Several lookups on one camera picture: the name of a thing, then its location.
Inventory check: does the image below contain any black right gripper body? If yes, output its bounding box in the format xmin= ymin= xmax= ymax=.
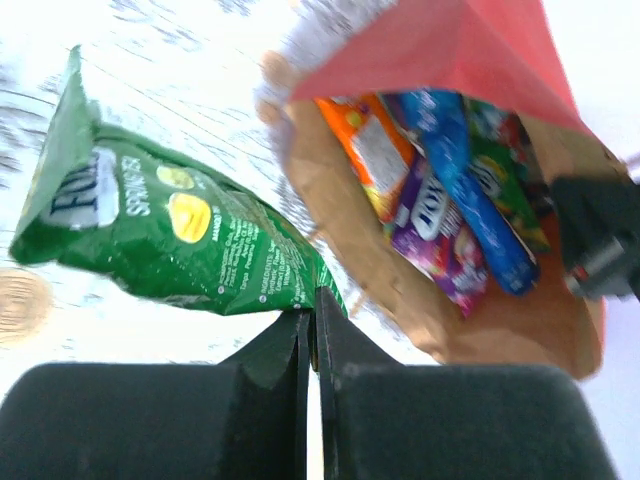
xmin=550 ymin=176 xmax=639 ymax=299

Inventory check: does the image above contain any green Fox's candy bag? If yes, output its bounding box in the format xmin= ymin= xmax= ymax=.
xmin=9 ymin=49 xmax=337 ymax=315

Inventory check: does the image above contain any purple Fox's candy bag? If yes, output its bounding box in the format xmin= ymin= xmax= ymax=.
xmin=391 ymin=155 xmax=488 ymax=316

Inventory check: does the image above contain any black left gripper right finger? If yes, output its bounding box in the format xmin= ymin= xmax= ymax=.
xmin=314 ymin=287 xmax=616 ymax=479

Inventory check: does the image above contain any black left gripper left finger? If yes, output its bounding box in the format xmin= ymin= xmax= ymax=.
xmin=1 ymin=311 xmax=311 ymax=479

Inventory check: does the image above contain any orange Fox's candy bag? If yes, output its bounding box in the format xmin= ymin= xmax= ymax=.
xmin=315 ymin=94 xmax=414 ymax=224

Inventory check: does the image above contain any red brown paper bag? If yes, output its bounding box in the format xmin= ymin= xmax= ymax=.
xmin=256 ymin=1 xmax=639 ymax=379

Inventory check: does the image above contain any teal green snack packet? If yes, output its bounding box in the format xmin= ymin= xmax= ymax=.
xmin=463 ymin=97 xmax=551 ymax=253

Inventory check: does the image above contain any blue white snack packet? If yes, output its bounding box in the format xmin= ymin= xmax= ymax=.
xmin=397 ymin=88 xmax=540 ymax=295

